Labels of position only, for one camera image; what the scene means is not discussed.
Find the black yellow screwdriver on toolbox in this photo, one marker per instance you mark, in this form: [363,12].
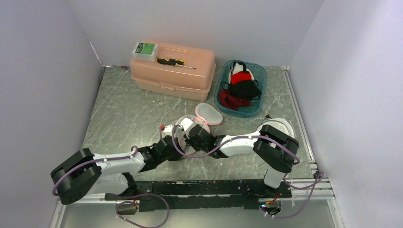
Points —
[173,62]

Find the dark red bra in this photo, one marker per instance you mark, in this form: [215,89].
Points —
[232,102]

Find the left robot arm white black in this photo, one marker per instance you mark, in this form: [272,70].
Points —
[85,173]

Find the clear green-label screw box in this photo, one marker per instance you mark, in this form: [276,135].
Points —
[145,51]

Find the white mesh laundry bag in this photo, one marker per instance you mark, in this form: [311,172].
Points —
[279,123]

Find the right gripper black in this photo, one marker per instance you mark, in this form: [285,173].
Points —
[189,140]

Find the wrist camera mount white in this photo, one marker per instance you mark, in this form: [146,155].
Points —
[165,130]
[186,125]

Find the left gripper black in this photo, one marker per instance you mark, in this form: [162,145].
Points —
[177,156]

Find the pink plastic toolbox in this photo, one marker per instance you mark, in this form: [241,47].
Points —
[176,80]

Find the pink-trimmed mesh laundry bag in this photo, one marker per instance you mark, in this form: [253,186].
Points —
[205,116]

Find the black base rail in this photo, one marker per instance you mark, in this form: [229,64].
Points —
[201,194]

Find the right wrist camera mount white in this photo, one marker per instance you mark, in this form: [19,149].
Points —
[186,125]

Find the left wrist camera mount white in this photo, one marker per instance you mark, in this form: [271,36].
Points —
[165,130]

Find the bright red bra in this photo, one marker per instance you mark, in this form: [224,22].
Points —
[240,76]

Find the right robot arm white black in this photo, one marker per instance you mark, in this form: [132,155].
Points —
[275,147]

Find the black bra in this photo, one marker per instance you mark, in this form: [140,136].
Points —
[246,89]

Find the teal plastic bin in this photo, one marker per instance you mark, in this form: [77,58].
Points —
[260,75]

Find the white black-trimmed bra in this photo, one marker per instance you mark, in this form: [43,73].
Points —
[239,66]

